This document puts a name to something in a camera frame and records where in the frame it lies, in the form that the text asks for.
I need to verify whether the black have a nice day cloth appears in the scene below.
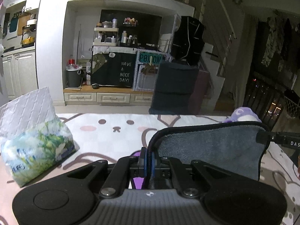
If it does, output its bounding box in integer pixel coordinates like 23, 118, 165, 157
91, 52, 136, 88

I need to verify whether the purple plush toy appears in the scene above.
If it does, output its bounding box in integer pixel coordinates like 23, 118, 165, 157
223, 107, 261, 123

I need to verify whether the cream shelf organizer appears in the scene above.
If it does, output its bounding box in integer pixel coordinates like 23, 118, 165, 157
93, 27, 119, 47

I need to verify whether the white kitchen cabinet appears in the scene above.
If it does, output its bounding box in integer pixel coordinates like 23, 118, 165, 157
3, 50, 38, 101

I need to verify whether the white drawer cabinet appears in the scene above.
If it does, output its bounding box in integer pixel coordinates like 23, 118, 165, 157
63, 85, 153, 106

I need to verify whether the dark grey trash bin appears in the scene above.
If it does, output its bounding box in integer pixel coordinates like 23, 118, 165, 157
67, 69, 83, 87

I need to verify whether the maroon board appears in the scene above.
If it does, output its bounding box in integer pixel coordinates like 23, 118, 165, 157
188, 70, 210, 115

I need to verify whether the grey purple microfibre towel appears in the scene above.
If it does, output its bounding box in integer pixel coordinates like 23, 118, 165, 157
147, 121, 269, 181

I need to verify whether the teal poison sign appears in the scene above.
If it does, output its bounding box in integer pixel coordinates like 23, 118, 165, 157
138, 52, 164, 65

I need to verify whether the floral tissue pack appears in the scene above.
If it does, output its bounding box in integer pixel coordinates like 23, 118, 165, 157
1, 87, 76, 187

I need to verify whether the dark blue chair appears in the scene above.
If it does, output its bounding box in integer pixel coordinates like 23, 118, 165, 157
148, 62, 199, 115

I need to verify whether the cartoon bear tablecloth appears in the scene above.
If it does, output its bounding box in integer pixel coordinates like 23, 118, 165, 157
0, 112, 300, 225

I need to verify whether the black garment bag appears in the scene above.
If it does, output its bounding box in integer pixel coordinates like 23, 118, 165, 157
170, 16, 205, 67

